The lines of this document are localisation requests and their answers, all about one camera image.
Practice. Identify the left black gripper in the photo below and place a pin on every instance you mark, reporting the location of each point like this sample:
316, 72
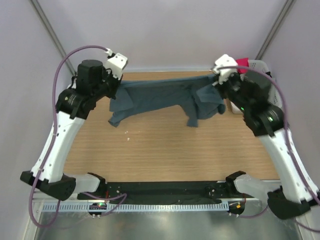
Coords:
117, 82

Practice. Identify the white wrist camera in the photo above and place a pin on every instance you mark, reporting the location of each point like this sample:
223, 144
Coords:
116, 62
223, 68

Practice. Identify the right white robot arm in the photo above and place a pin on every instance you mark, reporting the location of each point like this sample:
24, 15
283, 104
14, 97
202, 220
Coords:
296, 193

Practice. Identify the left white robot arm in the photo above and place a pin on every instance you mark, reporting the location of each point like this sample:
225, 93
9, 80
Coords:
47, 175

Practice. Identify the red t-shirt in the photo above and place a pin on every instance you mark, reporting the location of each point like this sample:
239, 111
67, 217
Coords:
243, 62

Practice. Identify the right aluminium corner post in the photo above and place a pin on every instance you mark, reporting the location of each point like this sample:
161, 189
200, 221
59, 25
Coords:
276, 26

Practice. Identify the aluminium corner post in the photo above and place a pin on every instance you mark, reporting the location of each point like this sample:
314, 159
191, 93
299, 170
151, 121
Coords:
48, 27
276, 26

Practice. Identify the white plastic laundry basket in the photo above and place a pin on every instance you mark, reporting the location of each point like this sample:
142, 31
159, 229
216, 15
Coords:
261, 66

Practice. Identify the white slotted cable duct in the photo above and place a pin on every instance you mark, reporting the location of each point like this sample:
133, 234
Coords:
96, 207

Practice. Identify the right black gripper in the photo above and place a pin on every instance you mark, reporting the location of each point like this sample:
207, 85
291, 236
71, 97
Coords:
234, 76

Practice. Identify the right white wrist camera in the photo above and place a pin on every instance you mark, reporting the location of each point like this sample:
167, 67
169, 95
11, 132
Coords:
223, 68

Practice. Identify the left aluminium corner post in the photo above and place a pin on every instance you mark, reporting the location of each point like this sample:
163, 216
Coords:
48, 27

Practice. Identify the blue-grey t-shirt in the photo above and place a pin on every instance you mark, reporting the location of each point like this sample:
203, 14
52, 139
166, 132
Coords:
195, 95

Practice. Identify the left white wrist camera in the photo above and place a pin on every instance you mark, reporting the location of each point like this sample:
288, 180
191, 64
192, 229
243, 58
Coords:
116, 62

